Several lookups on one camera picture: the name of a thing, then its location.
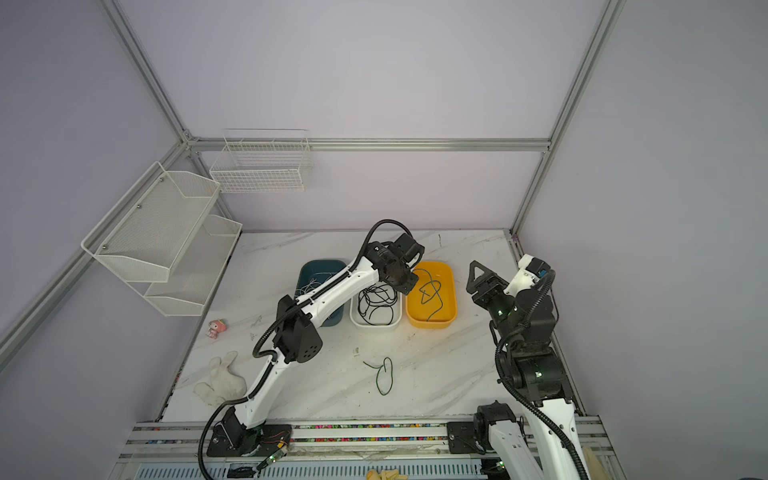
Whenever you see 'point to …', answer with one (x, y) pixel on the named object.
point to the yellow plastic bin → (433, 302)
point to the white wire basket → (271, 160)
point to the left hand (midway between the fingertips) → (404, 284)
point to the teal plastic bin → (310, 274)
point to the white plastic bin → (358, 323)
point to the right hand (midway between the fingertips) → (475, 267)
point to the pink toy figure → (214, 327)
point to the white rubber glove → (226, 384)
